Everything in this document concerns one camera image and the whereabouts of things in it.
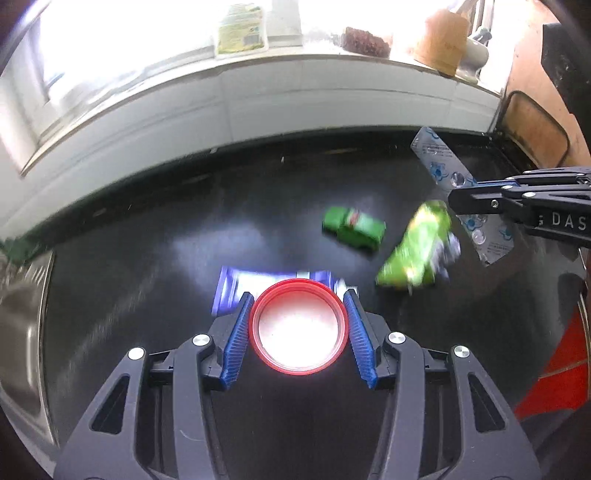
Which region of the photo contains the white bottle with green cap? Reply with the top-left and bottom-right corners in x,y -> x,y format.
216,2 -> 269,57

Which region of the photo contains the stainless steel sink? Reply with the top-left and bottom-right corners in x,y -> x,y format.
0,249 -> 58,448

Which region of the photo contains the silver blister pack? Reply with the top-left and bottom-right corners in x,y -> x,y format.
410,126 -> 515,268

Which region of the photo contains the green wipes packet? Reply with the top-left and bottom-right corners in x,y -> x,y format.
375,200 -> 454,291

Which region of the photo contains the wooden utensil holder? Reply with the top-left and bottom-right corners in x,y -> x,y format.
413,8 -> 472,77

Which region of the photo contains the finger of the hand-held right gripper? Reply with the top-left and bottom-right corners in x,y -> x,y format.
471,167 -> 591,192
449,187 -> 539,222

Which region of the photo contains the red bin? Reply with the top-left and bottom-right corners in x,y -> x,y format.
515,305 -> 591,418

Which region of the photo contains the black wire rack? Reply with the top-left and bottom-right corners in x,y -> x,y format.
489,91 -> 570,171

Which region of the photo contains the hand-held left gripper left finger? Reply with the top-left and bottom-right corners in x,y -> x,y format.
54,292 -> 256,480

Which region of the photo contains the white mortar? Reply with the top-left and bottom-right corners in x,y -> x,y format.
457,34 -> 490,84

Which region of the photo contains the green cloth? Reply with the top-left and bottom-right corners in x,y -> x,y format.
0,237 -> 33,264

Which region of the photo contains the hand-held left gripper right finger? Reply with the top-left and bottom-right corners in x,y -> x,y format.
342,287 -> 541,480

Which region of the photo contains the green toy car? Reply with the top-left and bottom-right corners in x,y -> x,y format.
322,206 -> 387,254

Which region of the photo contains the red plastic lid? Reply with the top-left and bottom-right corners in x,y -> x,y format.
249,278 -> 350,376

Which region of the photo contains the blue toothpaste tube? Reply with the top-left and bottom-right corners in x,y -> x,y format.
212,265 -> 358,317

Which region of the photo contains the jar with red contents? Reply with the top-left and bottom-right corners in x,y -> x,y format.
342,25 -> 392,58

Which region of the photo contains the wooden cutting board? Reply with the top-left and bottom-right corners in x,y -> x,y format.
501,28 -> 591,171

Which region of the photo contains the crumpled foil wrapper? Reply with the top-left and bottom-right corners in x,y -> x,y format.
429,233 -> 462,282

